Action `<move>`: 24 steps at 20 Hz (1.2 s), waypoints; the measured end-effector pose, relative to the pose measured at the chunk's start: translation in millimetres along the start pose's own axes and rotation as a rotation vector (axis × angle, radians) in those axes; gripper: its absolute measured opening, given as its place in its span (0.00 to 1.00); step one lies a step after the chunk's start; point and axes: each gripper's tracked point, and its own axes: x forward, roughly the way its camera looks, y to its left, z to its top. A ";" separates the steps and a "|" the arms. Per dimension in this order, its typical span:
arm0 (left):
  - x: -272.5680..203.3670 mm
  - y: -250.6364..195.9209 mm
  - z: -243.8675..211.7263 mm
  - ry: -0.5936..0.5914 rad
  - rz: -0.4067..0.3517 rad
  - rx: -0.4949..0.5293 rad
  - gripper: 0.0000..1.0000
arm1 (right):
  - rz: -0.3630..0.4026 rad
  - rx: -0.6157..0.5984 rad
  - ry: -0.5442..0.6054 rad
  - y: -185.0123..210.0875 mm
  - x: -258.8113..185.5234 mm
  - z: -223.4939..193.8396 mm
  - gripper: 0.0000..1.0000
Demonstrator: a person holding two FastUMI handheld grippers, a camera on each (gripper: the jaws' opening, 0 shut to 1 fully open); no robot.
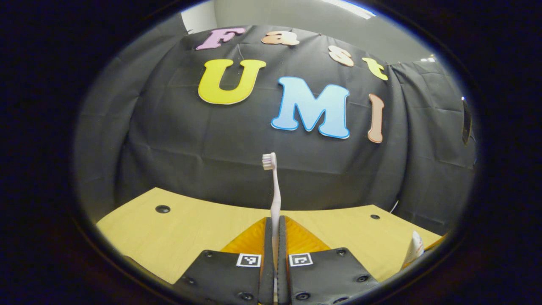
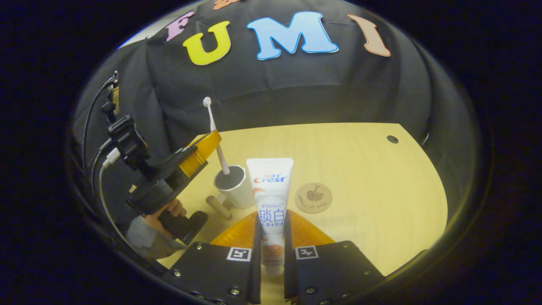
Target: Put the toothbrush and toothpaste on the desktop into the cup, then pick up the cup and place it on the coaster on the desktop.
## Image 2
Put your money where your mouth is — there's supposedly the black cable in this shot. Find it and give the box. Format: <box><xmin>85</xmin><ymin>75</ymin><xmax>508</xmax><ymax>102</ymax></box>
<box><xmin>82</xmin><ymin>71</ymin><xmax>119</xmax><ymax>170</ymax></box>

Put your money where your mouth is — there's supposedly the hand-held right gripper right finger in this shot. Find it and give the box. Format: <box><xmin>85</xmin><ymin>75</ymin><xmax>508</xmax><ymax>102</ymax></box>
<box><xmin>284</xmin><ymin>210</ymin><xmax>386</xmax><ymax>305</ymax></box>

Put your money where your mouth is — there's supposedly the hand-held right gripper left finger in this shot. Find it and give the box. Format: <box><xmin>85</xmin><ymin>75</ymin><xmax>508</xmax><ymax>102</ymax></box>
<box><xmin>163</xmin><ymin>212</ymin><xmax>262</xmax><ymax>305</ymax></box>

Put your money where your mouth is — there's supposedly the black backdrop cloth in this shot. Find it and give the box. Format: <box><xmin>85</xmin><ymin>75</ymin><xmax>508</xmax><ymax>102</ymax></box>
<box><xmin>70</xmin><ymin>0</ymin><xmax>475</xmax><ymax>221</ymax></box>

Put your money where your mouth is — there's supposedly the white cable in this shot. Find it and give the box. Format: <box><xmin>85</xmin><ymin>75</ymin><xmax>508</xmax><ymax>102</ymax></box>
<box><xmin>98</xmin><ymin>147</ymin><xmax>124</xmax><ymax>238</ymax></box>

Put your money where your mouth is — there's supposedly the white cup with wooden handle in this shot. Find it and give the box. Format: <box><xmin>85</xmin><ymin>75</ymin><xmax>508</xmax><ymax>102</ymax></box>
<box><xmin>206</xmin><ymin>165</ymin><xmax>257</xmax><ymax>220</ymax></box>

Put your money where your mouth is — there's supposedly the round wooden coaster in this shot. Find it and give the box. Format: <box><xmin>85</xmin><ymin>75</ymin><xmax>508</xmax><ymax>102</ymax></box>
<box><xmin>295</xmin><ymin>183</ymin><xmax>333</xmax><ymax>214</ymax></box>

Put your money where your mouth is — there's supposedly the white toothpaste tube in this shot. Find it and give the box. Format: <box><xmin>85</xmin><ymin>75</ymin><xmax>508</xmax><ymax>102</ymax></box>
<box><xmin>246</xmin><ymin>158</ymin><xmax>294</xmax><ymax>277</ymax></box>

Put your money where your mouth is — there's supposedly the pink toothbrush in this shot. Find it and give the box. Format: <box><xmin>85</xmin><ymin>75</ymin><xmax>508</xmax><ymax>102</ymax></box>
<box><xmin>203</xmin><ymin>97</ymin><xmax>231</xmax><ymax>175</ymax></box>

